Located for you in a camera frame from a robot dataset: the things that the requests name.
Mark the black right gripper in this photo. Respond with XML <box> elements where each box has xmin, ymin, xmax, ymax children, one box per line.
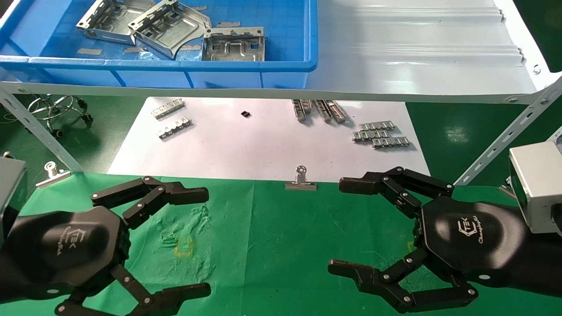
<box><xmin>328</xmin><ymin>166</ymin><xmax>526</xmax><ymax>314</ymax></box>

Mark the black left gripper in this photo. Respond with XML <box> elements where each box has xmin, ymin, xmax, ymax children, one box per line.
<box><xmin>9</xmin><ymin>176</ymin><xmax>212</xmax><ymax>316</ymax></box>

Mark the stamped sheet metal bracket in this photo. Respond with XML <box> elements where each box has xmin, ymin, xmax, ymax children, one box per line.
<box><xmin>128</xmin><ymin>0</ymin><xmax>212</xmax><ymax>60</ymax></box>
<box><xmin>76</xmin><ymin>0</ymin><xmax>152</xmax><ymax>45</ymax></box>
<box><xmin>201</xmin><ymin>27</ymin><xmax>267</xmax><ymax>62</ymax></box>

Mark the green table cloth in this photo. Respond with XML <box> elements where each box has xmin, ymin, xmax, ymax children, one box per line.
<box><xmin>0</xmin><ymin>172</ymin><xmax>562</xmax><ymax>316</ymax></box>

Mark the silver binder clip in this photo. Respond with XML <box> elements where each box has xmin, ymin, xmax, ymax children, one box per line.
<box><xmin>285</xmin><ymin>165</ymin><xmax>317</xmax><ymax>191</ymax></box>
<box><xmin>35</xmin><ymin>162</ymin><xmax>72</xmax><ymax>189</ymax></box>

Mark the white paper sheet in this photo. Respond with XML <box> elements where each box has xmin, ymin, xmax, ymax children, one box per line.
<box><xmin>108</xmin><ymin>97</ymin><xmax>432</xmax><ymax>183</ymax></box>

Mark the chrome stool base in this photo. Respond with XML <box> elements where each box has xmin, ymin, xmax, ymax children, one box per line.
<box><xmin>27</xmin><ymin>94</ymin><xmax>93</xmax><ymax>137</ymax></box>

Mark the blue plastic bin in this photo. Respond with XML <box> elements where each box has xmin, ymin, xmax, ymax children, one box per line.
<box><xmin>0</xmin><ymin>0</ymin><xmax>318</xmax><ymax>89</ymax></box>

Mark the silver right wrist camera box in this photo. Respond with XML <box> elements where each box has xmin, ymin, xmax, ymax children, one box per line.
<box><xmin>508</xmin><ymin>140</ymin><xmax>562</xmax><ymax>234</ymax></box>

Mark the perforated metal frame strut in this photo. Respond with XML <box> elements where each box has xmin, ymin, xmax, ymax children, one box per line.
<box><xmin>0</xmin><ymin>83</ymin><xmax>84</xmax><ymax>172</ymax></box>
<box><xmin>454</xmin><ymin>77</ymin><xmax>562</xmax><ymax>186</ymax></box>

